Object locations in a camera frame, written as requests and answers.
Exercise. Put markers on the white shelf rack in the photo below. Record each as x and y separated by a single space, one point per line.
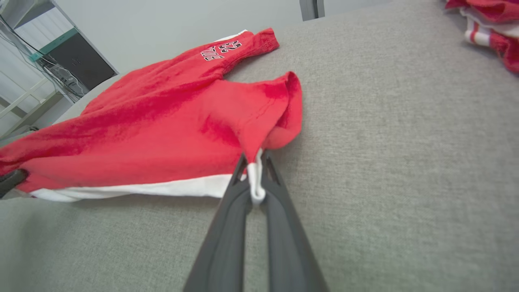
28 105

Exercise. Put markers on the grey fabric sofa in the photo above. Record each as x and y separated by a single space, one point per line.
405 162

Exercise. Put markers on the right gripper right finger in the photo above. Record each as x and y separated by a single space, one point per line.
290 243

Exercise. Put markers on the dark cabinet with teal top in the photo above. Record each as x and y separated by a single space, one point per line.
81 61

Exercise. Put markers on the red shorts with white stripe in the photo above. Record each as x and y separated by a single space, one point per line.
162 121

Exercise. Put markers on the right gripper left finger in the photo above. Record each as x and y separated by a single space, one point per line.
223 243

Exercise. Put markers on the grey metal partition post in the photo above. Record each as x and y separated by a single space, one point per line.
311 9

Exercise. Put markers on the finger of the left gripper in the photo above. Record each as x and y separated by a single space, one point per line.
12 180

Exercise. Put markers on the red jersey with number 23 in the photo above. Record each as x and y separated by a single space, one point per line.
498 40

